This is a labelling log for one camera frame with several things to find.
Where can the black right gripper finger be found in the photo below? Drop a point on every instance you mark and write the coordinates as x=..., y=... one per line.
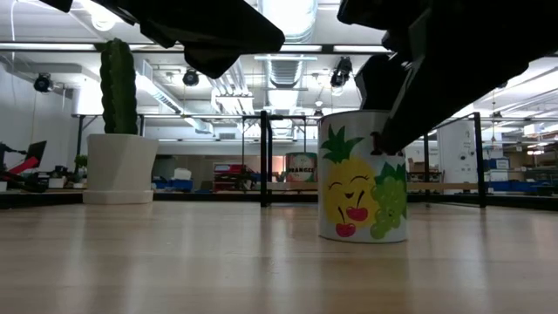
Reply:
x=418, y=109
x=379, y=83

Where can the white mixed fruit can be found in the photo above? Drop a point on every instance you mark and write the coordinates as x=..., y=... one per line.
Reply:
x=349, y=196

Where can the small white oranges can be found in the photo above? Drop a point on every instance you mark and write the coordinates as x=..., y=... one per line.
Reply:
x=301, y=168

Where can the black ceiling spotlight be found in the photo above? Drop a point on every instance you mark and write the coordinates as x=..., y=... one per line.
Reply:
x=190, y=79
x=43, y=83
x=342, y=72

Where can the blue storage bins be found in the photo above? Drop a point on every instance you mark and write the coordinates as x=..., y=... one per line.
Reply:
x=174, y=185
x=501, y=185

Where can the green cactus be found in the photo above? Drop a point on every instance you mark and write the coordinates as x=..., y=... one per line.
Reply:
x=118, y=87

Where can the red tool chest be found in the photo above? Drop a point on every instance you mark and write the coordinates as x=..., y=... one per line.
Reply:
x=229, y=169

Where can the long linear ceiling light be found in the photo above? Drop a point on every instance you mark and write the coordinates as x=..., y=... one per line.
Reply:
x=65, y=46

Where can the white hexagonal plant pot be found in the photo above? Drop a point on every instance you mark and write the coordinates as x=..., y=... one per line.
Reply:
x=120, y=170

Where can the computer monitor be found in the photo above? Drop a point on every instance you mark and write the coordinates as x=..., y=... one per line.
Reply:
x=37, y=150

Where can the silver ceiling duct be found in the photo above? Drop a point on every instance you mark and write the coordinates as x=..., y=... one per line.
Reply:
x=287, y=17

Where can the black aluminium table frame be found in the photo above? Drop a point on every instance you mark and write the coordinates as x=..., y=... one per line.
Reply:
x=196, y=197

